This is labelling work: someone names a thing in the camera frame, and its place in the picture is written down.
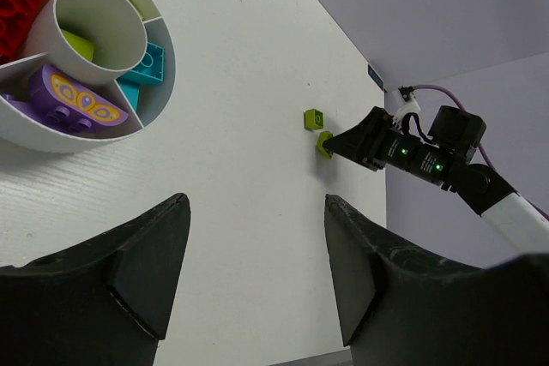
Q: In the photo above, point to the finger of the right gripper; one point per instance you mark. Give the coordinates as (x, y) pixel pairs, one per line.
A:
(361, 142)

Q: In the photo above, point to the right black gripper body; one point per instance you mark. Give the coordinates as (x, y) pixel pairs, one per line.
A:
(442, 156)

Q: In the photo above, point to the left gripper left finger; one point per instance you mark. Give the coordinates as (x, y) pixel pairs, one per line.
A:
(105, 301)

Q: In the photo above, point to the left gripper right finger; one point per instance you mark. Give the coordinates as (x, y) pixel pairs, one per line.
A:
(399, 304)

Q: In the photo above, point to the green printed lego cube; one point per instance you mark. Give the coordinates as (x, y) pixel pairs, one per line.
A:
(313, 119)

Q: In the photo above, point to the purple butterfly lego piece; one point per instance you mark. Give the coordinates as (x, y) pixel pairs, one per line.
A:
(60, 102)

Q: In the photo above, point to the teal square lego brick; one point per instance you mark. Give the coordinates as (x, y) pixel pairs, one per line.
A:
(150, 70)

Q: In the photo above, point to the lime lego brick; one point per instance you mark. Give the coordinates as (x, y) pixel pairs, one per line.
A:
(83, 47)

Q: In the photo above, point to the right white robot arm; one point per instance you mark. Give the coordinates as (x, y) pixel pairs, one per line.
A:
(499, 204)

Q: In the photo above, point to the right blue corner label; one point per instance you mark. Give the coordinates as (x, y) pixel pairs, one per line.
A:
(376, 77)

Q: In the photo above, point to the white divided round container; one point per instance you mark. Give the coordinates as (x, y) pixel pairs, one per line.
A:
(81, 74)

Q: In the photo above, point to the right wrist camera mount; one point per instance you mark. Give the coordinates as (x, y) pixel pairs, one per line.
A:
(409, 104)

